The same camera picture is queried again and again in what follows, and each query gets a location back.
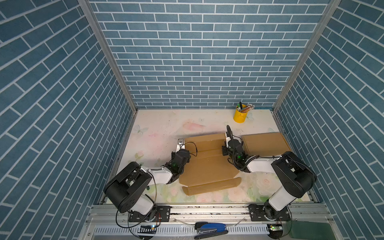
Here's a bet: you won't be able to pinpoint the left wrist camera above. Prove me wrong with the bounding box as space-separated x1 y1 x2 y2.
176 139 185 152

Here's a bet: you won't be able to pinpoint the cardboard sheet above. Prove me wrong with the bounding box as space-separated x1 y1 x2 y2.
179 134 242 196

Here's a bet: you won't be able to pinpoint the aluminium front rail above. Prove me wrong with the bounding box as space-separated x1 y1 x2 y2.
79 202 342 240

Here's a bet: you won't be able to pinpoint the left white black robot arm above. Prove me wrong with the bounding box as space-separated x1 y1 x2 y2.
104 149 191 215

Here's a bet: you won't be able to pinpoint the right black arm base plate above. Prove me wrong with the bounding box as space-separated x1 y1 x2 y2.
248 204 292 222

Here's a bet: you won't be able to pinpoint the green box at front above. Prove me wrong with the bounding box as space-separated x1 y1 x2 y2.
289 221 336 240

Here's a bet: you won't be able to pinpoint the pens in cup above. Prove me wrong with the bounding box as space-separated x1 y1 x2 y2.
236 102 255 113

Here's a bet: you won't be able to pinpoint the blue black stapler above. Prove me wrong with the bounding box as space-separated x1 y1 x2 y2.
194 222 229 240

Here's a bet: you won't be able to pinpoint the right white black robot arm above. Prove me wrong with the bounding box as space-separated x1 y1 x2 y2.
222 137 317 220

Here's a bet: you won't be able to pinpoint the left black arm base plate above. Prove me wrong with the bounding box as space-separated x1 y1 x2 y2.
129 205 171 223

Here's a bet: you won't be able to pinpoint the cardboard box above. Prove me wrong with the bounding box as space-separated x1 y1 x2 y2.
242 133 292 157

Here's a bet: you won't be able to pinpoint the yellow pen cup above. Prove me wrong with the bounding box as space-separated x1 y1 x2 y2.
233 106 248 124

